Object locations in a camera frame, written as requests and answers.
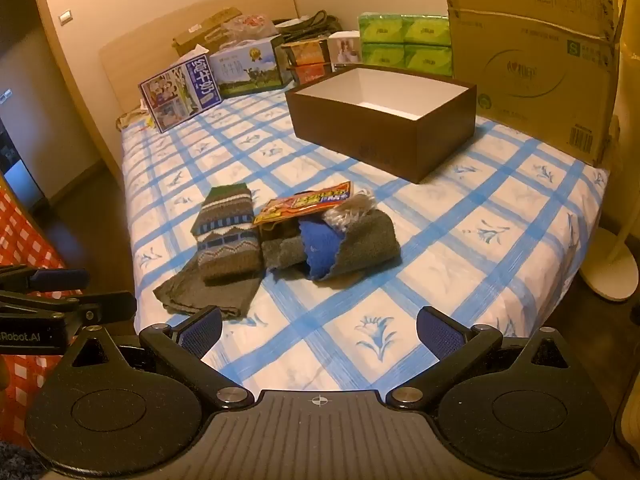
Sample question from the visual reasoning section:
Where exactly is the grey terry cloth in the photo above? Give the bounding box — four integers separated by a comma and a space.
261, 210, 402, 281

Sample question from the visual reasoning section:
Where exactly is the beige woven cloth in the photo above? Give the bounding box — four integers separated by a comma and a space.
116, 107, 151, 131

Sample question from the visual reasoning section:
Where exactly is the red checked cloth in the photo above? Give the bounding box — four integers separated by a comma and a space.
0, 175, 83, 448

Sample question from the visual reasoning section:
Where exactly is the wooden headboard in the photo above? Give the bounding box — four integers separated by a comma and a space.
97, 0, 299, 111

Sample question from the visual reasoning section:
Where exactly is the blue checked bedsheet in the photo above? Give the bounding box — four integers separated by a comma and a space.
120, 70, 611, 393

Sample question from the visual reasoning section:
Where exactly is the blue cloth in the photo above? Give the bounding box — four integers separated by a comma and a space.
299, 217, 347, 281

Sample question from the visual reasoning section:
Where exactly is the green tissue pack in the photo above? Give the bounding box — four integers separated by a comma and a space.
357, 12, 455, 80

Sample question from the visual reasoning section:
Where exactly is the patterned knit sock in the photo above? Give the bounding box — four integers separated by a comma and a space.
192, 184, 263, 283

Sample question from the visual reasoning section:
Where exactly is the blue milk carton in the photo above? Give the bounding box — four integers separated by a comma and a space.
138, 52, 223, 134

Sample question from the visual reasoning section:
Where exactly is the red tin box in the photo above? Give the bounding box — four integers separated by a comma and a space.
290, 62, 331, 86

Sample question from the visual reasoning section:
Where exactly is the orange printed packet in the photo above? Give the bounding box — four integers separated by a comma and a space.
252, 182, 355, 226

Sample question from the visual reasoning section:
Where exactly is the clear plastic packet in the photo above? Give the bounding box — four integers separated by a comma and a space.
322, 189, 377, 233

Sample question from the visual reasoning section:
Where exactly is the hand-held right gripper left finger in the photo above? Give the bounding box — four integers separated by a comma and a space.
62, 305, 256, 411

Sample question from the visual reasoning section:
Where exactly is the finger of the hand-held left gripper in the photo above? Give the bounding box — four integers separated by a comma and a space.
0, 290, 137, 326
0, 266, 90, 293

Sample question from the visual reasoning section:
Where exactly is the white fan stand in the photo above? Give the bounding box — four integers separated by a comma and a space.
579, 115, 640, 302

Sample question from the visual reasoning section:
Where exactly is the brown cardboard box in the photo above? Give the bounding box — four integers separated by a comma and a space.
172, 7, 246, 58
285, 65, 478, 183

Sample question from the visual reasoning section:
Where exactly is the flat brown cardboard box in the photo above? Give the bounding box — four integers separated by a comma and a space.
172, 7, 246, 58

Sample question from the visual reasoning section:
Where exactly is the dark cabinet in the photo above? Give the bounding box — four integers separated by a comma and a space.
0, 50, 49, 208

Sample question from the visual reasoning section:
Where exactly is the green cow milk carton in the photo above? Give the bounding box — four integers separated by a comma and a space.
209, 35, 293, 100

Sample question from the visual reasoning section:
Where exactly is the clear plastic bag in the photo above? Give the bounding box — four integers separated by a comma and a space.
220, 14, 277, 43

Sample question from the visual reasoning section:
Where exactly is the large cardboard carton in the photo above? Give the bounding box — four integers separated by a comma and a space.
440, 0, 628, 168

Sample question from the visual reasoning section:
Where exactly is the dark grey knit cloth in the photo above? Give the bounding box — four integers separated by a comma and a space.
152, 260, 261, 320

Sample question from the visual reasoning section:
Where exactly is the white photo box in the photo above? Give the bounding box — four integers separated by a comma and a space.
327, 31, 362, 73

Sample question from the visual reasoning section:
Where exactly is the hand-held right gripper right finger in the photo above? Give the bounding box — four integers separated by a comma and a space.
385, 305, 576, 411

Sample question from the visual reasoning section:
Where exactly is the black strap bag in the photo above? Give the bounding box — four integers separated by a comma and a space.
272, 10, 343, 43

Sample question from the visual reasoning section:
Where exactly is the dark fuzzy rug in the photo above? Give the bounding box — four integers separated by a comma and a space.
0, 440, 36, 480

